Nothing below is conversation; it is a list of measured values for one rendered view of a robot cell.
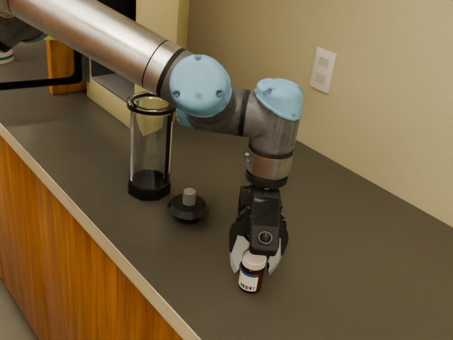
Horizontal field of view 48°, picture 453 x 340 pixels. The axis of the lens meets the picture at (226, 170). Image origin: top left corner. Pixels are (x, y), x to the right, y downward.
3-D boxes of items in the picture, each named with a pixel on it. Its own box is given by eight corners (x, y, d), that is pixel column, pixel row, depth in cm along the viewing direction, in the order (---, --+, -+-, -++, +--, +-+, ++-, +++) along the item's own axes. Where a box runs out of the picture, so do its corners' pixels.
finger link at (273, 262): (280, 256, 99) (276, 217, 95) (284, 276, 94) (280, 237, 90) (265, 258, 99) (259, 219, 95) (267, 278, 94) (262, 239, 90)
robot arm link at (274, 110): (255, 71, 82) (307, 80, 81) (247, 133, 88) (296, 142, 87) (248, 88, 75) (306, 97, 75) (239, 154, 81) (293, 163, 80)
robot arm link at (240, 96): (176, 67, 76) (249, 78, 74) (189, 83, 87) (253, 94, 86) (166, 119, 75) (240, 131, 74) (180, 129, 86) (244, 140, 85)
